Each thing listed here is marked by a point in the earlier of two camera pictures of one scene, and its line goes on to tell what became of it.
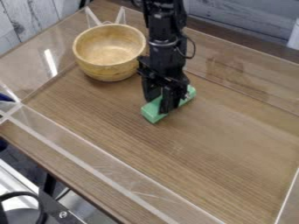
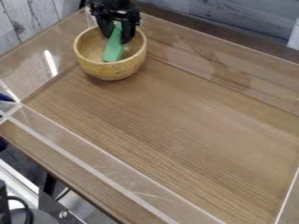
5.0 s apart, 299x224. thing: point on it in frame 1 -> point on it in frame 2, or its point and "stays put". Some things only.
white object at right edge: [294, 39] stays put
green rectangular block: [151, 110] -> [115, 45]
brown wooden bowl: [107, 50] stays put
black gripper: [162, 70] -> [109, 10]
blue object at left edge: [6, 97] stays put
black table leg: [50, 186] stays put
